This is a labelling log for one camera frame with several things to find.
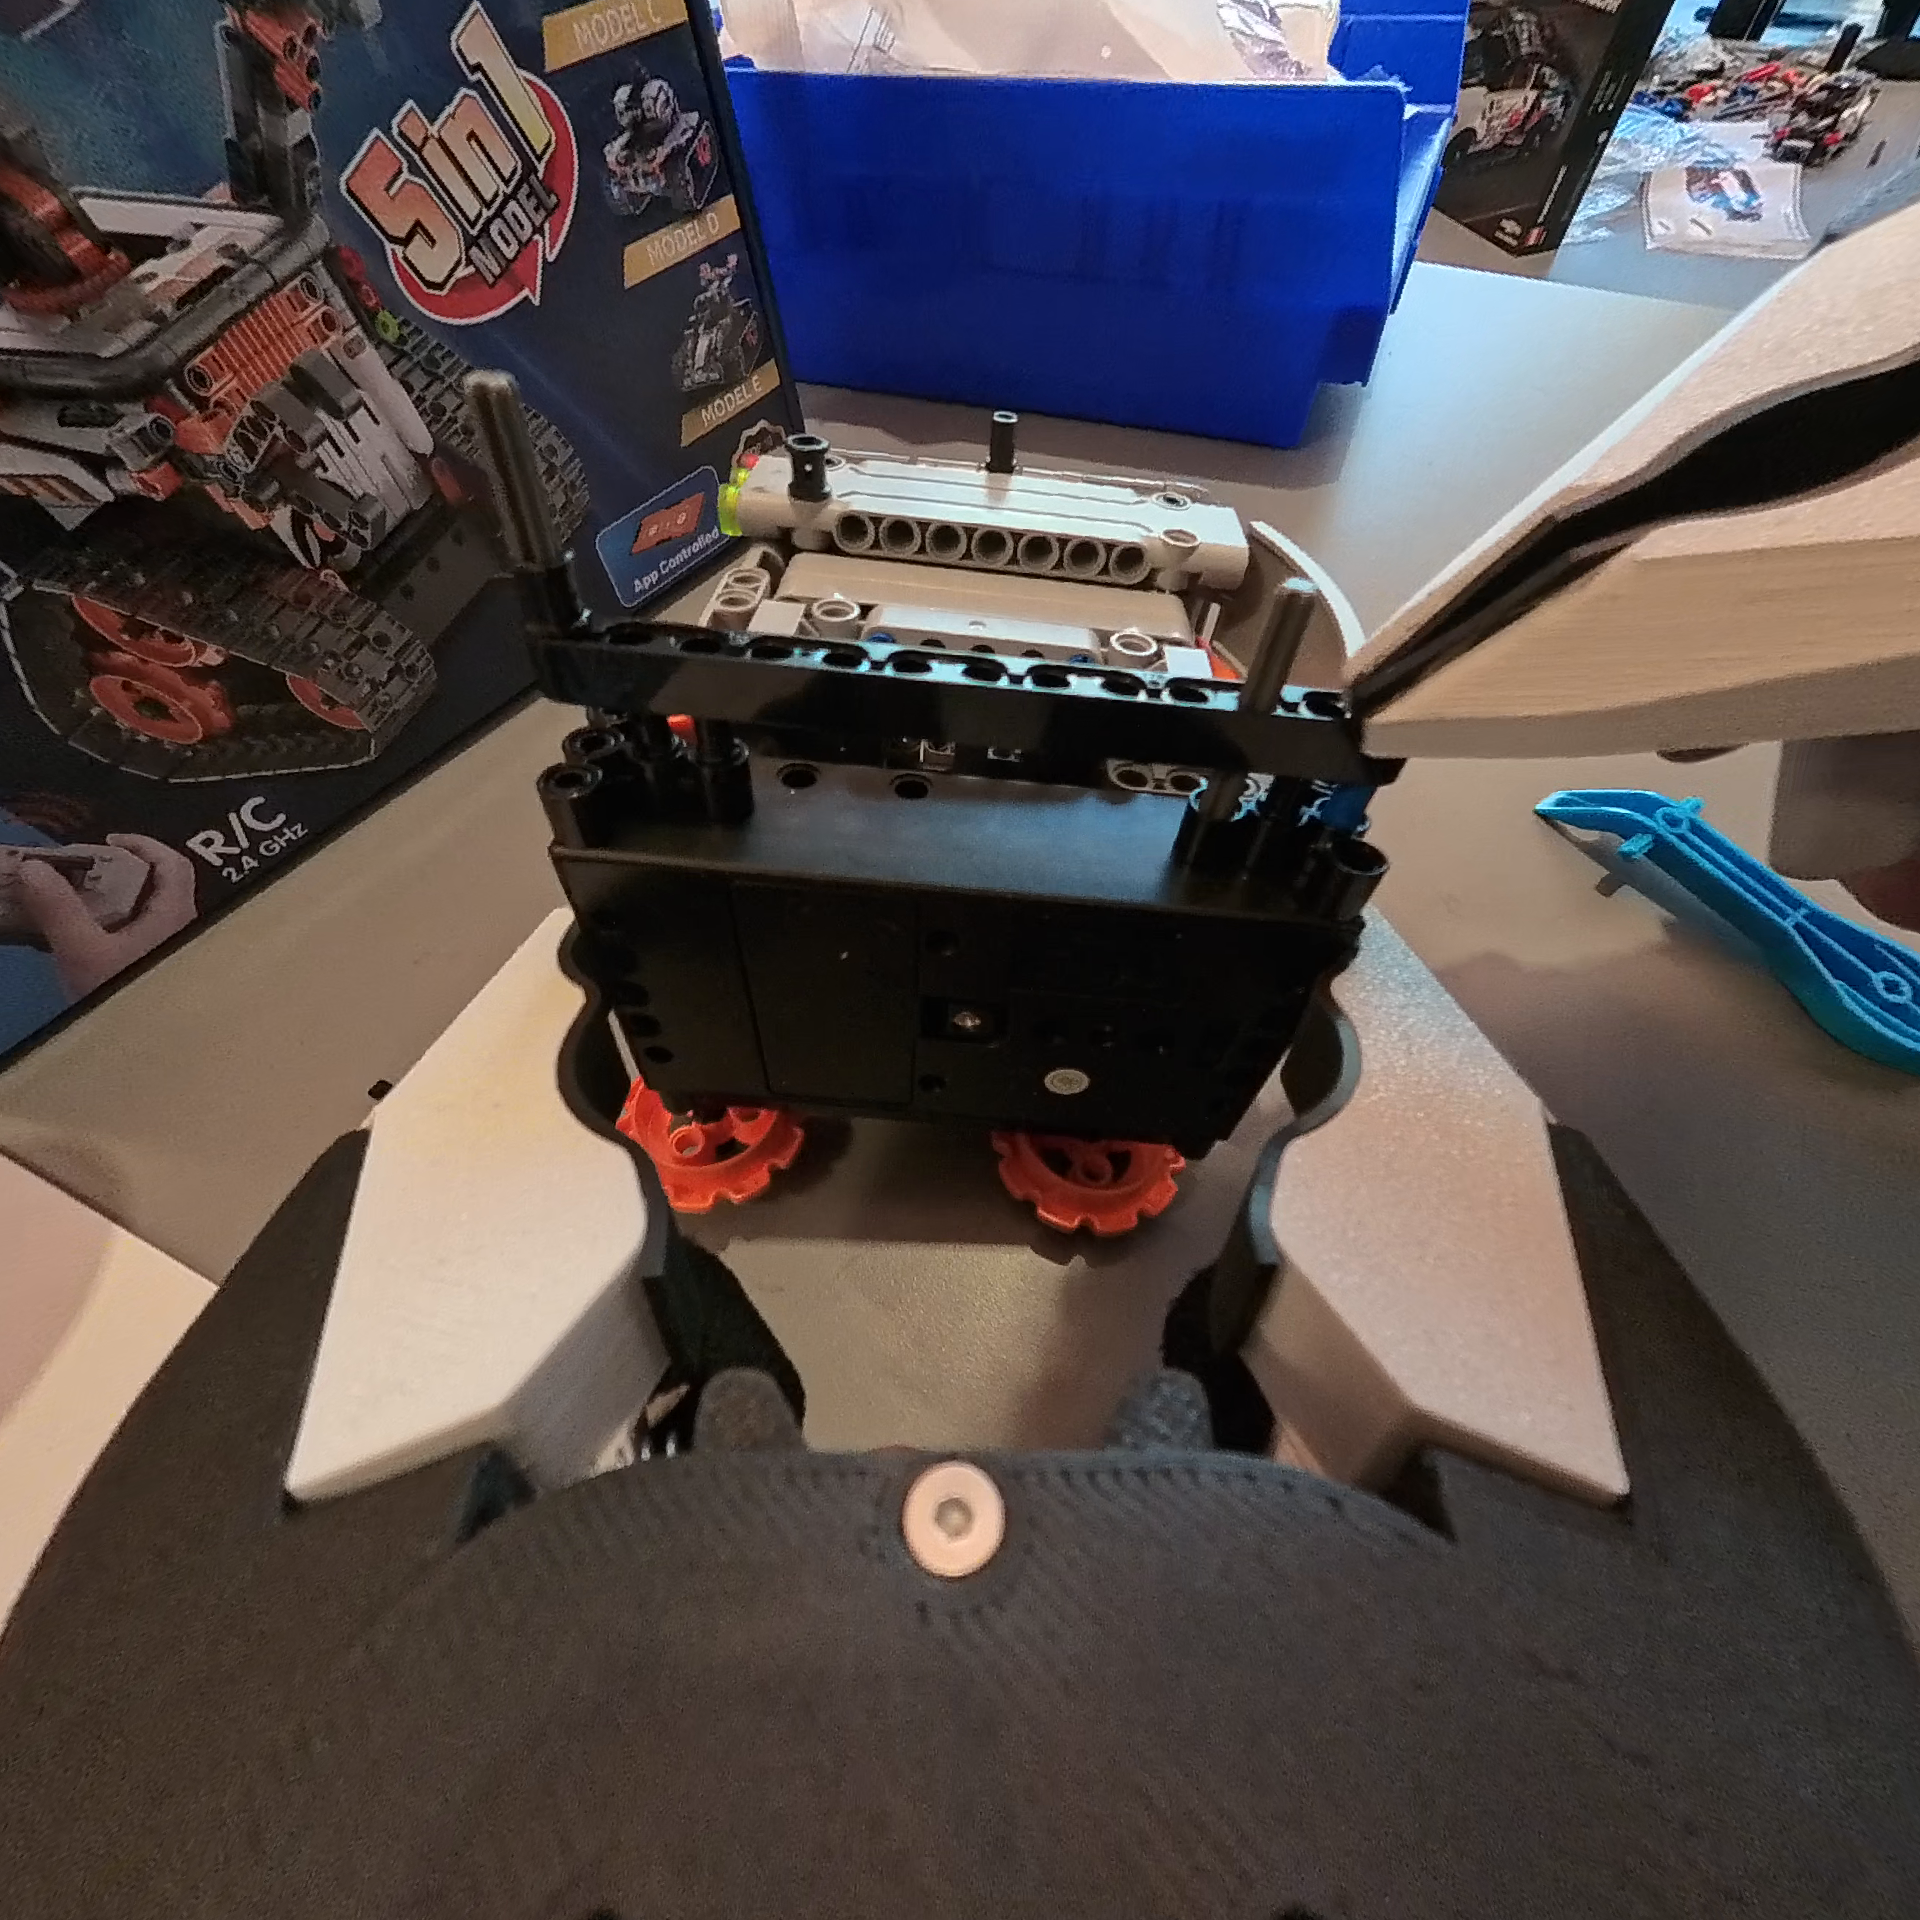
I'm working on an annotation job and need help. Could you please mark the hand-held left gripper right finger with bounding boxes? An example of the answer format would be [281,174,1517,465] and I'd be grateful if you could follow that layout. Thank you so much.
[1238,918,1634,1505]

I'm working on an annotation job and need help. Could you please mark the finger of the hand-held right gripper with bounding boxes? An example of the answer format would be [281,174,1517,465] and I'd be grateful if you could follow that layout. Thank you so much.
[1347,193,1920,703]
[1354,447,1920,761]

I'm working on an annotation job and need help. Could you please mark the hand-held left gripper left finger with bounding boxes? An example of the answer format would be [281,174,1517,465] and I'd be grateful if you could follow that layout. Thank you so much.
[284,905,679,1505]

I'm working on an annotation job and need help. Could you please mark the dark grey axle rod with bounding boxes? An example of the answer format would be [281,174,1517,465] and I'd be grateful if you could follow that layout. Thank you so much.
[464,372,586,638]
[1206,574,1319,858]

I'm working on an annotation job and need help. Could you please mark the building block robot chassis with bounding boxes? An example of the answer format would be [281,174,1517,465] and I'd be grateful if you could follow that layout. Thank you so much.
[464,368,1405,1239]

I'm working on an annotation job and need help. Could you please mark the long black holed beam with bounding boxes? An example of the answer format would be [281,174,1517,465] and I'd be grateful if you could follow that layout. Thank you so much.
[528,621,1389,754]

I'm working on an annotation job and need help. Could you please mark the light blue plastic tool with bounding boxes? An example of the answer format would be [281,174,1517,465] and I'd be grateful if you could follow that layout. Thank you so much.
[1535,787,1920,1074]

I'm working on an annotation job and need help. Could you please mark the instruction booklet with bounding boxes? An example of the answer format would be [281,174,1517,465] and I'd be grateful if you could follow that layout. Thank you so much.
[1643,155,1822,260]

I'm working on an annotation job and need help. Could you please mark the neighbouring grey desk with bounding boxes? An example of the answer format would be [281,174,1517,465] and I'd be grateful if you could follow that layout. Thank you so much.
[1424,91,1920,307]

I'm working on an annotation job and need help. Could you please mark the pile of toy block parts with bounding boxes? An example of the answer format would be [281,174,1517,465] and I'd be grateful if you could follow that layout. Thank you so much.
[1648,20,1884,167]

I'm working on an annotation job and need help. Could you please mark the black carton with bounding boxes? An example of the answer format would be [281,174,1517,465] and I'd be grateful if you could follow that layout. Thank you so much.
[1424,0,1676,263]

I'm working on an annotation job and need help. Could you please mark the clear plastic bag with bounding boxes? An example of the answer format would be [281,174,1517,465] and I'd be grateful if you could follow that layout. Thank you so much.
[1202,0,1347,83]

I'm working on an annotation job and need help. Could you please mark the blue plastic bin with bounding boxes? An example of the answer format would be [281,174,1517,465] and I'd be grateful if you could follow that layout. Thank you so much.
[719,0,1471,452]

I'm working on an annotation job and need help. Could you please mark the white paper sheets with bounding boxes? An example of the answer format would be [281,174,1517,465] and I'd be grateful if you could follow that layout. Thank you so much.
[782,0,1249,76]

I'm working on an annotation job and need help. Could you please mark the blue robot kit box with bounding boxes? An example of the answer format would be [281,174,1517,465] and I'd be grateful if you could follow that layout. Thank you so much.
[0,0,803,1059]

